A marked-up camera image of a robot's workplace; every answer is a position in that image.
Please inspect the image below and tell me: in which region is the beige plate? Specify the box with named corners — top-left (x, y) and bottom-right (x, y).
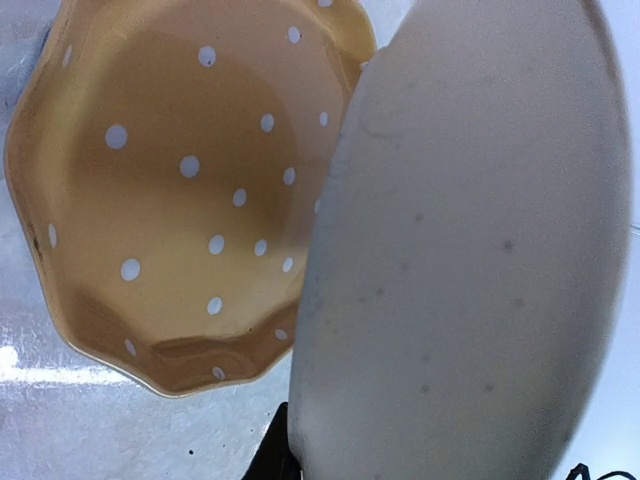
top-left (288, 1), bottom-right (632, 479)

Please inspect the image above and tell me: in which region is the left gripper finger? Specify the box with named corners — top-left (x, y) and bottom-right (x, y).
top-left (242, 402), bottom-right (302, 480)

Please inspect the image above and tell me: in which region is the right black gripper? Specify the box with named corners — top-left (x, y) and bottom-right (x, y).
top-left (567, 463), bottom-right (591, 480)

